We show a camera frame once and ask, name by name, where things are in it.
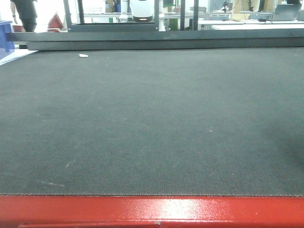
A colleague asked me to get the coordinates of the blue plastic bin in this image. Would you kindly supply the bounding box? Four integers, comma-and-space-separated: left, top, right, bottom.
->
0, 20, 15, 53

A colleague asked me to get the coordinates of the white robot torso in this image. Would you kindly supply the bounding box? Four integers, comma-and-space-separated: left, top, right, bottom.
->
130, 0, 154, 22

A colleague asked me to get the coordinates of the white background desk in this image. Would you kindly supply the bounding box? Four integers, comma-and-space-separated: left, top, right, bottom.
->
198, 19, 304, 30

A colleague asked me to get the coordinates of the red table front edge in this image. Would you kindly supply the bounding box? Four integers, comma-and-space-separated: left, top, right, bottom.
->
0, 196, 304, 228

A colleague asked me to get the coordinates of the dark woven table mat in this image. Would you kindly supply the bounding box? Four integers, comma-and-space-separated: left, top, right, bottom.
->
0, 47, 304, 196

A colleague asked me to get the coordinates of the person in black clothes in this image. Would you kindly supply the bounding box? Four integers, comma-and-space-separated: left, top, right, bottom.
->
10, 0, 38, 32

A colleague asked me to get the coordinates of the red cone object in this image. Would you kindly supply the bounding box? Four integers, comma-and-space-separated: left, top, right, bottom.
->
47, 12, 64, 32

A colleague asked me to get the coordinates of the grey laptop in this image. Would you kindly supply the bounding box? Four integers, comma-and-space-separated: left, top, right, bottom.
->
272, 4, 301, 21

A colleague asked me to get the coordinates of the dark metal frame beam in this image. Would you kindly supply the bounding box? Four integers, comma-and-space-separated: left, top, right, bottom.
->
6, 28, 304, 51

